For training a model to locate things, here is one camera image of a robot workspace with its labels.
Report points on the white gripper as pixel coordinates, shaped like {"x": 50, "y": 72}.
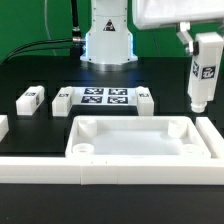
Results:
{"x": 149, "y": 14}

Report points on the white desk top tray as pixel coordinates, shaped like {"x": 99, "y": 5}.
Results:
{"x": 136, "y": 136}

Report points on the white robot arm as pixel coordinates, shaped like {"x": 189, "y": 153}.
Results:
{"x": 109, "y": 42}

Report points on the white marker plate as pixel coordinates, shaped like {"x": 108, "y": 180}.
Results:
{"x": 104, "y": 96}

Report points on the white left fence piece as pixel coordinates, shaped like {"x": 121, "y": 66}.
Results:
{"x": 3, "y": 126}

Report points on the black vertical cable connector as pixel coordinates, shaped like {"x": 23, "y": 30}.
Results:
{"x": 75, "y": 20}

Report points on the white front fence wall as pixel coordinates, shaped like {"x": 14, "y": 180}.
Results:
{"x": 39, "y": 170}

